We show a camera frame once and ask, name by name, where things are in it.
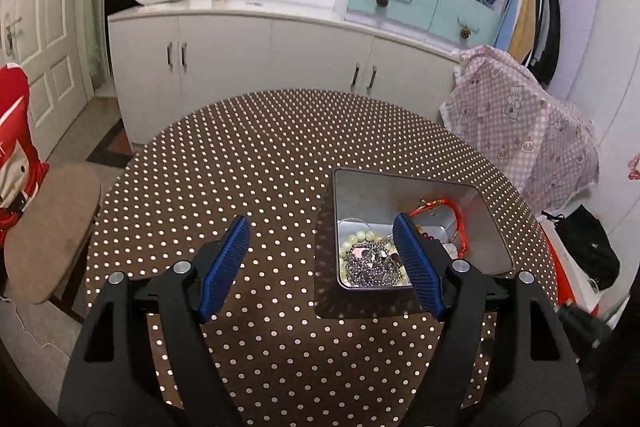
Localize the grey metal tin box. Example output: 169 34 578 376
314 167 516 321

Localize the round wooden chair seat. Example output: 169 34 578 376
4 164 103 305

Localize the row of hanging clothes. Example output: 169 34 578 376
492 0 563 88

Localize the metal door handle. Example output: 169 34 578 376
0 18 23 55

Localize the silver ball chain necklace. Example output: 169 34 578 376
345 242 412 288

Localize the white panel door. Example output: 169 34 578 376
0 0 96 158

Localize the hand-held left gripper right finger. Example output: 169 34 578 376
391 213 588 427

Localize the pale green bead bracelet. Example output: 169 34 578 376
339 229 396 278

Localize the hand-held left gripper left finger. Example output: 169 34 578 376
57 214 251 427

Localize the red plastic item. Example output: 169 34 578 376
542 227 576 308

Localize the black bag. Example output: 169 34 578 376
542 204 621 292

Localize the pink checked bear cloth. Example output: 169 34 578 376
440 46 601 215

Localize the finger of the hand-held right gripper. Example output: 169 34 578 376
557 302 615 353

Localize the white low cabinet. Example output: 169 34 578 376
107 0 463 148

